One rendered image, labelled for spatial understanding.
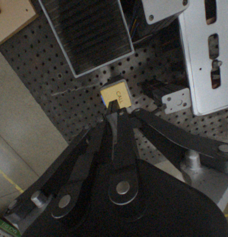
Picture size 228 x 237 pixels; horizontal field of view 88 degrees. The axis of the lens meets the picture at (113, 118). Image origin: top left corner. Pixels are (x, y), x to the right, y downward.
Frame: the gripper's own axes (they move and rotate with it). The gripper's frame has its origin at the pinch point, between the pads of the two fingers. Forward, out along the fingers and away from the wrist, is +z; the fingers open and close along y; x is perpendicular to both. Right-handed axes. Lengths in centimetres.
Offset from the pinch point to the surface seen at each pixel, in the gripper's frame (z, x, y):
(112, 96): 11.1, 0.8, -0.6
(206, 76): 27.0, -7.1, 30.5
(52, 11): 11.1, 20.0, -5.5
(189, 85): 26.8, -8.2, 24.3
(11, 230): 101, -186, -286
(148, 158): 57, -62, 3
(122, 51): 11.1, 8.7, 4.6
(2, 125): 127, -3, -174
